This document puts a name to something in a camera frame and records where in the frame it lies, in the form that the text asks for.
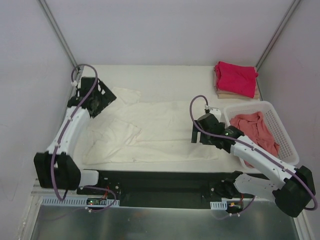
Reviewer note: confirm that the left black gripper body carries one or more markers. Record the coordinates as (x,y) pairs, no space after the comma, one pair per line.
(100,99)

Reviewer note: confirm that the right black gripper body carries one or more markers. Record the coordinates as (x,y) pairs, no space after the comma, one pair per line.
(200,136)

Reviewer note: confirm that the cream white t shirt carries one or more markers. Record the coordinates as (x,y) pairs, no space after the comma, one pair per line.
(132,131)

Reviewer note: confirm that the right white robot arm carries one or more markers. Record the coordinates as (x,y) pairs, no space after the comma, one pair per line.
(292,189)

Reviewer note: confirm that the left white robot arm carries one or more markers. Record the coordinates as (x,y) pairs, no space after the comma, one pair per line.
(55,167)

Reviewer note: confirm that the folded beige t shirt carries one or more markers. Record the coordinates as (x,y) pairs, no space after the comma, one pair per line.
(231,95)

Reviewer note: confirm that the pink crumpled t shirt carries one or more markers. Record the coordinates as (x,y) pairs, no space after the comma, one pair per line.
(253,126)

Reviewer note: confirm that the folded red t shirt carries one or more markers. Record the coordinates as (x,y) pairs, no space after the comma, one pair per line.
(236,79)

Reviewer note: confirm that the white plastic basket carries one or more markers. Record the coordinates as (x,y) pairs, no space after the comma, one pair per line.
(287,152)

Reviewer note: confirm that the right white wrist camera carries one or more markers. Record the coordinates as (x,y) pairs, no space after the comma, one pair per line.
(214,111)

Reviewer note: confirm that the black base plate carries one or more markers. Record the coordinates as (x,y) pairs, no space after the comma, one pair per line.
(151,189)

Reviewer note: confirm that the right white cable duct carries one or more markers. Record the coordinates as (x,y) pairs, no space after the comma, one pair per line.
(226,204)

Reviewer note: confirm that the white cable duct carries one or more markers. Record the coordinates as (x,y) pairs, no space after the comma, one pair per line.
(226,204)
(80,202)

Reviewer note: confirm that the left aluminium frame post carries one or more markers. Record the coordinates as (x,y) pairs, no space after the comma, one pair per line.
(57,31)

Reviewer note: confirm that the aluminium frame post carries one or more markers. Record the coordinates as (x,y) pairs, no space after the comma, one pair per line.
(278,31)
(57,31)

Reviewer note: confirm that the left white cable duct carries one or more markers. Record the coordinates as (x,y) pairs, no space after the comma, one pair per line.
(80,202)

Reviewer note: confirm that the right aluminium frame post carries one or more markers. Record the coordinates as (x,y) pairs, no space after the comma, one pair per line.
(278,31)

